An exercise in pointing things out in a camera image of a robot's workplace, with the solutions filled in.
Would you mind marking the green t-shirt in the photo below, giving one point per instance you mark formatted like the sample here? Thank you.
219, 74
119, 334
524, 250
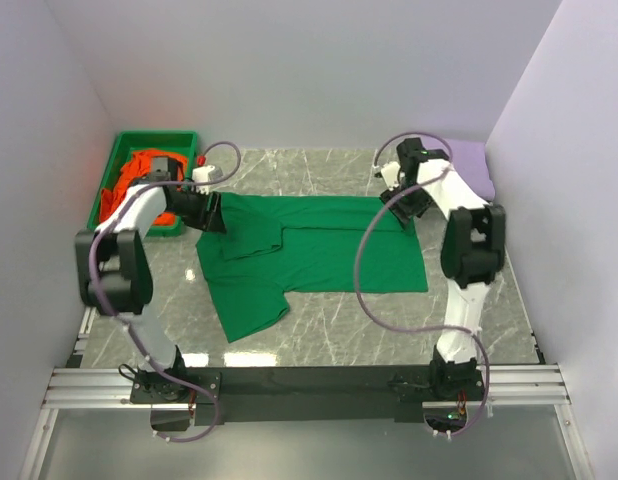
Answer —
274, 245

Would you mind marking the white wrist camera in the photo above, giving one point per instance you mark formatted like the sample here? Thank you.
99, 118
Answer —
389, 173
205, 175

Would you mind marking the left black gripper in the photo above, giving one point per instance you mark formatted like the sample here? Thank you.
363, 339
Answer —
209, 221

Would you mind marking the aluminium rail frame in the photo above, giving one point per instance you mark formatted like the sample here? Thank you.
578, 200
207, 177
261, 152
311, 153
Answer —
89, 429

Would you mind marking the black base beam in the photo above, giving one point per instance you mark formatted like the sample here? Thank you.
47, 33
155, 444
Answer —
260, 394

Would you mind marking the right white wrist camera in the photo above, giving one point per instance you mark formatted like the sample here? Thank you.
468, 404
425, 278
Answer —
389, 173

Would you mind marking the green plastic bin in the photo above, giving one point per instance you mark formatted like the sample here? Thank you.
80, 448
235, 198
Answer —
180, 145

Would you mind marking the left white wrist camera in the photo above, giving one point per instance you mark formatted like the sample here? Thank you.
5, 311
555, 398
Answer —
205, 175

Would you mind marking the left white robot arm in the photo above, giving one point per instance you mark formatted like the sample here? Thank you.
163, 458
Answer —
114, 275

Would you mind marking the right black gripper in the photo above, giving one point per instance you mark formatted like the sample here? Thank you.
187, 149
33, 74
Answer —
409, 210

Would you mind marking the orange t-shirt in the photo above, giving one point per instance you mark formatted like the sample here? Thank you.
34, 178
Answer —
139, 165

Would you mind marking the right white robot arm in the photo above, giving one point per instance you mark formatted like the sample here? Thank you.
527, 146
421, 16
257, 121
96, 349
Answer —
472, 252

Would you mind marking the folded purple t-shirt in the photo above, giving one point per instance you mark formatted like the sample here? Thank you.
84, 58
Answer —
469, 160

